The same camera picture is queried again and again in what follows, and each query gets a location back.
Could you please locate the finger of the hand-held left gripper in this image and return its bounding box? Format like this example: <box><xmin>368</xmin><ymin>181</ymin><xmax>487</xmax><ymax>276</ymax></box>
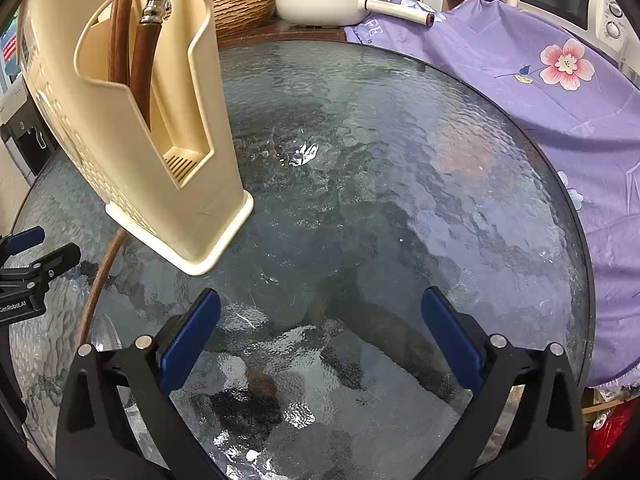
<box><xmin>0</xmin><ymin>242</ymin><xmax>82</xmax><ymax>293</ymax></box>
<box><xmin>0</xmin><ymin>226</ymin><xmax>46</xmax><ymax>262</ymax></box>

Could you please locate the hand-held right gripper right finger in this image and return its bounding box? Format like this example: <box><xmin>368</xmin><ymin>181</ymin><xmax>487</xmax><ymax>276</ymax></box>
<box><xmin>421</xmin><ymin>286</ymin><xmax>587</xmax><ymax>480</ymax></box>

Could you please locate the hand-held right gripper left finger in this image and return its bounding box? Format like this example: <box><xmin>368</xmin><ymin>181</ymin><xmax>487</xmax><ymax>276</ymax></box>
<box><xmin>55</xmin><ymin>287</ymin><xmax>222</xmax><ymax>480</ymax></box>

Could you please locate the metal spoon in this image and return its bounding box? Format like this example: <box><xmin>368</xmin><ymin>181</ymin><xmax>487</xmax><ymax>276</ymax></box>
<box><xmin>90</xmin><ymin>314</ymin><xmax>123</xmax><ymax>352</ymax></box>

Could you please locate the cream perforated utensil holder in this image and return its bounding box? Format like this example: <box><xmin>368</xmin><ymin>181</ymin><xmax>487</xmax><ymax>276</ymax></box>
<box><xmin>19</xmin><ymin>0</ymin><xmax>256</xmax><ymax>277</ymax></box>

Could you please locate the grey water dispenser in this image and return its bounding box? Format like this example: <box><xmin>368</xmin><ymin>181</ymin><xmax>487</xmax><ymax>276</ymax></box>
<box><xmin>0</xmin><ymin>82</ymin><xmax>58</xmax><ymax>183</ymax></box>

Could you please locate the red bag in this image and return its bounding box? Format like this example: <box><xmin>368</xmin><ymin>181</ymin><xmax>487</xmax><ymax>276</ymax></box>
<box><xmin>585</xmin><ymin>400</ymin><xmax>640</xmax><ymax>461</ymax></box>

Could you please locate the blue water jug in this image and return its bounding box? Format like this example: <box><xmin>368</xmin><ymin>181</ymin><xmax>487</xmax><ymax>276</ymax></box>
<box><xmin>0</xmin><ymin>22</ymin><xmax>23</xmax><ymax>83</ymax></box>

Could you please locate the purple floral cloth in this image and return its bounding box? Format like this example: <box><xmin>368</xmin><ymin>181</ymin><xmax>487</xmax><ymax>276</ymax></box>
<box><xmin>345</xmin><ymin>0</ymin><xmax>640</xmax><ymax>391</ymax></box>

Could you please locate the wooden counter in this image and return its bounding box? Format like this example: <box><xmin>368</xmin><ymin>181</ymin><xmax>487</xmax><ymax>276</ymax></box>
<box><xmin>215</xmin><ymin>20</ymin><xmax>351</xmax><ymax>52</ymax></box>

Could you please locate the woven pattern wash basin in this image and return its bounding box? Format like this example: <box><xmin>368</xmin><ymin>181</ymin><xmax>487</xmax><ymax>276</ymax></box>
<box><xmin>212</xmin><ymin>0</ymin><xmax>277</xmax><ymax>36</ymax></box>

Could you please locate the white pan with glass lid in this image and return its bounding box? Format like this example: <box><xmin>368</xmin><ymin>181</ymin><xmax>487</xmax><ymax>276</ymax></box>
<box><xmin>275</xmin><ymin>0</ymin><xmax>437</xmax><ymax>28</ymax></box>

